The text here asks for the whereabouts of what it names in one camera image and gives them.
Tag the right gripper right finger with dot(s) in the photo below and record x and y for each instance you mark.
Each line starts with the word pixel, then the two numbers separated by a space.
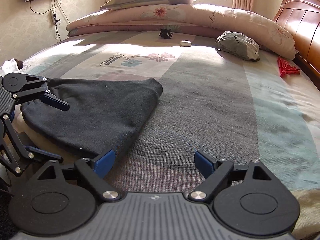
pixel 216 177

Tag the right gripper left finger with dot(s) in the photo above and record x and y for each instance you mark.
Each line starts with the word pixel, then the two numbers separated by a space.
pixel 91 173

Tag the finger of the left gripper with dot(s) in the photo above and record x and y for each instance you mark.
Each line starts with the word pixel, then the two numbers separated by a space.
pixel 25 88
pixel 26 154

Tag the dark grey trousers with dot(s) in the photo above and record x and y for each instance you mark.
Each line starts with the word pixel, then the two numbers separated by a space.
pixel 103 115

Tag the red folding fan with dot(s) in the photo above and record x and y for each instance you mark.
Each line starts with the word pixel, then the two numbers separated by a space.
pixel 285 68

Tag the dark brown small object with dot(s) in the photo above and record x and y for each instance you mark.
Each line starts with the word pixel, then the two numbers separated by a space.
pixel 19 64

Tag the white cloth on bed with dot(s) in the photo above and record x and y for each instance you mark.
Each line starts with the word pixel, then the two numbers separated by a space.
pixel 9 66

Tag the striped pastel bed sheet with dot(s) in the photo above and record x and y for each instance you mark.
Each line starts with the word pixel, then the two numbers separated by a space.
pixel 211 101

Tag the bundled grey white cloth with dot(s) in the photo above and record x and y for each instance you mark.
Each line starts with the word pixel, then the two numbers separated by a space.
pixel 239 45

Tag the white earbuds case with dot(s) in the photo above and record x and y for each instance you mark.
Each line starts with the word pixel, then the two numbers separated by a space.
pixel 185 43

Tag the black hair claw clip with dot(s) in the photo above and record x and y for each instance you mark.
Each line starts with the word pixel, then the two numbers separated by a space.
pixel 165 33

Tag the folded floral pink quilt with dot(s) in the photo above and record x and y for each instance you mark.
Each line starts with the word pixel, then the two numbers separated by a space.
pixel 263 30

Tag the wooden orange headboard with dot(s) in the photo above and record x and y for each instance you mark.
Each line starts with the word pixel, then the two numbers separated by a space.
pixel 301 18

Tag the white wall power strip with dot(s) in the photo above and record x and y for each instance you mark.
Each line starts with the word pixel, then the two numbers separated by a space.
pixel 55 20

